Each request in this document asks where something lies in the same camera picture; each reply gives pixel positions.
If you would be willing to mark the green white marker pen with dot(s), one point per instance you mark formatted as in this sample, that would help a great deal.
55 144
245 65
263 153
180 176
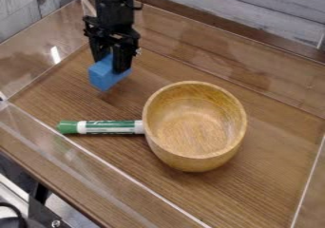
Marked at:
101 127

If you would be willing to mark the blue foam block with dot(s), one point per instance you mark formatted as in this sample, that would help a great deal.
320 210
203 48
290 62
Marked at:
102 77

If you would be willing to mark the clear acrylic tray wall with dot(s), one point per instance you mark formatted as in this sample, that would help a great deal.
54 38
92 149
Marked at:
271 187

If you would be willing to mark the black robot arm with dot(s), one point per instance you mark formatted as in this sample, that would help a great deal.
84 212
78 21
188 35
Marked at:
112 34

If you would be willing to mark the brown wooden bowl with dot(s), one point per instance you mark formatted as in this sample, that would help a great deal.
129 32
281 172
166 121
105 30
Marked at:
195 122

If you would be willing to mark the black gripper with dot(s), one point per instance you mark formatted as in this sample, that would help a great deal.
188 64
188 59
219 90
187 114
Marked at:
112 28

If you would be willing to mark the black table leg bracket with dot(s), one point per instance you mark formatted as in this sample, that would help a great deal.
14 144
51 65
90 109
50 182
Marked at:
41 213

